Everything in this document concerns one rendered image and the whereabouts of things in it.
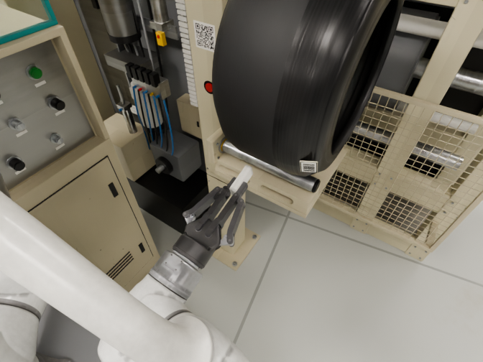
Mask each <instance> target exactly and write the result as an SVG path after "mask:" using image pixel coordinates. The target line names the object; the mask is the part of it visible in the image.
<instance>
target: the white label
mask: <svg viewBox="0 0 483 362"><path fill-rule="evenodd" d="M300 171H301V172H315V173H317V172H318V162H314V161H300Z"/></svg>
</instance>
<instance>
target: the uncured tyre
mask: <svg viewBox="0 0 483 362"><path fill-rule="evenodd" d="M403 4H404V0H228V1H227V4H226V7H225V9H224V13H223V16H222V18H221V23H220V25H219V29H218V34H217V38H216V44H215V49H214V54H213V67H212V91H213V102H214V106H215V109H216V113H217V116H218V120H219V123H220V125H221V129H222V131H223V133H224V135H225V137H226V138H227V139H228V141H229V142H230V143H232V144H233V145H234V146H235V147H236V148H237V149H238V150H239V151H241V152H243V153H245V154H248V155H249V156H252V157H254V158H256V159H259V160H261V161H263V162H266V163H268V164H270V165H272V166H274V167H276V168H279V169H281V170H283V171H285V172H288V173H290V174H292V175H298V176H304V177H307V176H309V175H313V174H315V172H301V171H300V161H314V162H318V172H322V171H324V170H326V169H327V168H328V167H329V166H330V165H331V164H332V163H333V161H334V160H335V158H336V157H337V156H338V155H339V152H340V151H341V150H342V148H343V147H344V145H345V143H346V142H347V140H348V139H349V137H350V136H351V133H352V132H353V130H354V128H355V126H356V124H357V123H358V121H359V119H360V117H361V115H362V113H363V111H364V109H365V107H366V105H367V102H368V100H369V98H370V96H371V94H372V91H373V90H374V87H375V85H376V82H377V80H378V77H379V76H380V73H381V71H382V68H383V65H384V63H385V60H386V58H387V55H388V52H389V50H390V47H391V44H392V41H393V38H394V36H395V32H396V29H397V25H398V22H399V19H400V15H401V11H402V8H403ZM318 172H317V173H318Z"/></svg>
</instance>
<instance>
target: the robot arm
mask: <svg viewBox="0 0 483 362"><path fill-rule="evenodd" d="M252 175H253V171H252V167H250V166H249V165H245V167H244V169H243V170H242V171H241V172H240V174H239V176H238V177H233V178H232V179H231V181H230V182H229V184H228V185H227V186H223V188H222V187H219V186H217V187H215V188H214V189H213V190H212V191H210V193H209V194H207V195H206V196H205V197H204V198H203V199H202V200H201V201H199V202H198V203H197V204H196V205H195V206H194V207H193V208H191V209H190V210H187V211H185V212H183V217H184V218H185V220H186V222H187V225H186V227H185V231H184V233H183V234H182V235H181V236H180V237H179V239H178V240H177V241H176V242H175V244H174V245H173V247H172V249H173V250H174V251H173V252H171V251H168V250H166V251H165V252H164V253H163V254H162V256H161V257H160V258H159V260H158V261H157V263H156V264H155V265H154V266H153V267H152V268H151V269H150V272H149V273H148V275H147V276H146V277H145V278H144V279H143V280H142V281H141V282H139V283H138V284H136V285H135V286H134V288H133V289H132V290H131V291H130V292H127V291H126V290H125V289H124V288H123V287H121V286H120V285H119V284H117V283H116V282H115V281H114V280H113V279H111V278H110V277H109V276H107V275H106V274H105V273H103V272H102V271H101V270H100V269H99V268H98V267H96V266H95V265H94V264H92V263H91V262H90V261H89V260H87V259H86V258H85V257H84V256H82V255H81V254H80V253H78V252H77V251H76V250H75V249H74V248H73V247H71V246H70V245H69V244H67V243H66V242H65V241H64V240H62V239H61V238H60V237H59V236H57V235H56V234H55V233H53V232H52V231H51V230H50V229H49V228H47V227H46V226H45V225H43V224H42V223H41V222H39V221H38V220H37V219H36V218H35V217H33V216H32V215H30V214H29V213H28V212H27V211H26V210H24V209H23V208H22V207H20V206H19V205H17V204H16V203H15V202H14V201H13V200H12V198H11V196H10V194H9V191H8V189H7V187H6V184H5V182H4V179H3V177H2V175H1V173H0V362H72V361H70V360H68V359H56V358H53V357H50V356H47V355H45V354H42V353H39V352H37V351H36V347H37V333H38V327H39V322H40V319H41V317H42V314H43V312H44V311H45V308H46V306H47V303H48V304H49V305H51V306H53V307H54V308H55V309H57V310H59V311H60V312H61V313H63V314H64V315H66V316H68V317H69V318H70V319H72V320H74V321H75V322H76V323H78V324H79V325H81V326H82V327H84V328H85V329H86V330H88V331H90V332H91V333H93V334H94V335H96V336H97V337H99V338H100V342H99V344H98V357H99V358H100V360H101V362H249V360H248V358H247V357H246V356H245V354H244V353H243V352H242V350H241V349H240V348H239V347H237V346H236V345H235V344H234V343H233V342H232V341H231V340H230V339H229V338H228V337H227V336H226V335H225V334H224V333H223V332H222V331H221V330H219V329H218V328H217V327H216V326H215V325H213V324H212V323H210V322H209V321H207V320H205V319H203V318H202V317H198V316H195V315H194V314H193V313H192V312H191V311H190V310H189V309H188V308H187V307H186V306H185V303H186V301H187V299H188V298H189V297H190V295H191V293H192V292H193V290H194V289H195V287H196V285H197V284H198V283H199V281H200V280H201V278H202V276H203V275H202V274H201V273H200V272H199V269H203V268H204V267H205V265H206V264H207V263H208V261H209V259H210V258H211V257H212V255H213V253H214V252H215V251H216V250H217V249H219V248H220V247H221V246H230V247H233V246H234V244H235V234H236V231H237V228H238V226H239V223H240V220H241V218H242V215H243V212H244V209H245V207H246V205H245V202H244V200H243V199H242V195H243V194H244V193H245V192H246V190H247V188H248V184H247V182H248V181H249V179H250V177H251V176H252ZM230 195H232V196H231V198H230V200H229V201H228V203H227V204H226V205H225V206H224V204H225V202H226V201H227V200H228V199H229V197H230ZM212 203H213V204H212ZM211 204H212V206H211V207H210V208H209V210H208V211H207V212H205V213H204V215H203V217H202V218H199V219H198V220H196V218H197V217H198V216H199V215H200V214H201V213H202V212H203V211H204V210H206V209H207V208H208V207H209V206H210V205H211ZM223 206H224V208H223V210H222V211H221V212H220V213H219V211H220V210H221V209H222V207H223ZM235 208H236V209H235ZM234 209H235V211H234ZM233 211H234V214H233V216H232V219H231V222H230V224H229V227H228V230H227V234H225V235H224V237H223V238H222V239H221V229H222V228H223V227H224V224H225V222H226V221H227V219H228V218H229V216H230V215H231V214H232V212H233ZM218 213H219V215H218V217H217V218H216V216H217V214H218ZM214 218H215V219H214Z"/></svg>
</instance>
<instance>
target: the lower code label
mask: <svg viewBox="0 0 483 362"><path fill-rule="evenodd" d="M193 25H194V32H195V44H196V47H199V48H202V49H205V50H208V51H211V52H214V49H215V44H216V37H215V26H214V25H212V24H206V23H204V22H199V21H196V20H193Z"/></svg>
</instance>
